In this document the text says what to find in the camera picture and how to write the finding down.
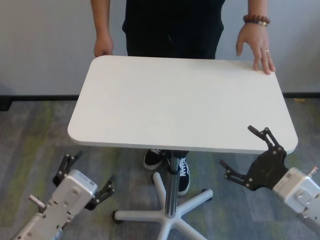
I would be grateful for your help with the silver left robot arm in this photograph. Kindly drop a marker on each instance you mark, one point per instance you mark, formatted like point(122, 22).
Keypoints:
point(37, 227)

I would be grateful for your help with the person's left hand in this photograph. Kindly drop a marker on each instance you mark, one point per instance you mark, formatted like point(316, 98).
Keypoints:
point(256, 40)

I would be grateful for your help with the white rolling table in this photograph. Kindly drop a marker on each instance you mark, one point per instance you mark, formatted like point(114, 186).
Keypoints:
point(175, 100)

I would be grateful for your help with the person's left forearm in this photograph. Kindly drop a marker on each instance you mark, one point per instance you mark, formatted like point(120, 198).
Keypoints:
point(257, 7)

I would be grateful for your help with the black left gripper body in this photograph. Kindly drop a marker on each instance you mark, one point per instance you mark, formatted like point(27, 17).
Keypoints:
point(91, 204)

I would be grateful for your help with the black floor box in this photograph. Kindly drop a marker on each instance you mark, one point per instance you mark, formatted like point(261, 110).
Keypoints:
point(5, 103)

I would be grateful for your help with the small yellow floor scrap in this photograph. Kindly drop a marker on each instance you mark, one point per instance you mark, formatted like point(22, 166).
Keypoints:
point(300, 99)

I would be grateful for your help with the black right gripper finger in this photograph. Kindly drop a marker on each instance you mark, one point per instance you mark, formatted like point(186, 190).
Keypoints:
point(237, 178)
point(265, 137)

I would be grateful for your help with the person's right hand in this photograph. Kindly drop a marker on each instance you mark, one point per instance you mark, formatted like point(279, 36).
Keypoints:
point(103, 46)

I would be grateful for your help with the person's right forearm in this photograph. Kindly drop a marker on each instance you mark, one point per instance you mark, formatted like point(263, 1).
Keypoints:
point(101, 17)

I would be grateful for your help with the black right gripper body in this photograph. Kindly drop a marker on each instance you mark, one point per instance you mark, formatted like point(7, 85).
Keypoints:
point(268, 170)

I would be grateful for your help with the black baseboard strip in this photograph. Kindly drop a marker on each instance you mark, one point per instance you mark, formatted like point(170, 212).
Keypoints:
point(37, 98)

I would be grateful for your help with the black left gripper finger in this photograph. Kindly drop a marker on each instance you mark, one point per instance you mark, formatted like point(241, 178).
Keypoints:
point(66, 166)
point(107, 190)

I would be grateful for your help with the person in black clothes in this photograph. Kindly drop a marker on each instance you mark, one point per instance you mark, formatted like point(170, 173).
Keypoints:
point(172, 27)

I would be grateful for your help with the black white sneaker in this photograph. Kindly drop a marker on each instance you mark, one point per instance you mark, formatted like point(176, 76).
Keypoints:
point(183, 180)
point(152, 161)

